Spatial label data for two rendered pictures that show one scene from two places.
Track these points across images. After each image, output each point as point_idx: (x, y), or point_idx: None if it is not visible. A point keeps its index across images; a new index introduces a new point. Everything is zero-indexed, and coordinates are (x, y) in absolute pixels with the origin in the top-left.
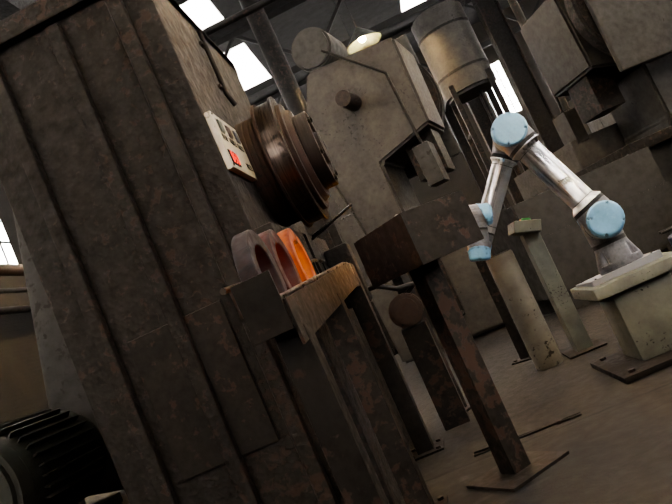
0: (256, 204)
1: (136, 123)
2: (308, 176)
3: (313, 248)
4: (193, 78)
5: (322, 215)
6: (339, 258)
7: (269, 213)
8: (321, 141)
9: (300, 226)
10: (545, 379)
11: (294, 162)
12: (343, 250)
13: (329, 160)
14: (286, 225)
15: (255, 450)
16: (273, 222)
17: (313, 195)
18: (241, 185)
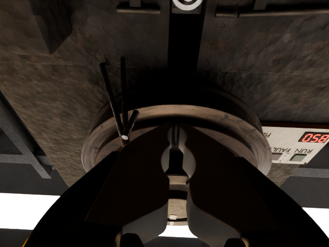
0: (288, 98)
1: None
2: (253, 158)
3: (147, 40)
4: (268, 177)
5: (215, 107)
6: (54, 11)
7: (237, 90)
8: (176, 212)
9: (37, 80)
10: None
11: (264, 165)
12: (52, 33)
13: (182, 199)
14: (187, 78)
15: None
16: (240, 80)
17: (237, 135)
18: (313, 114)
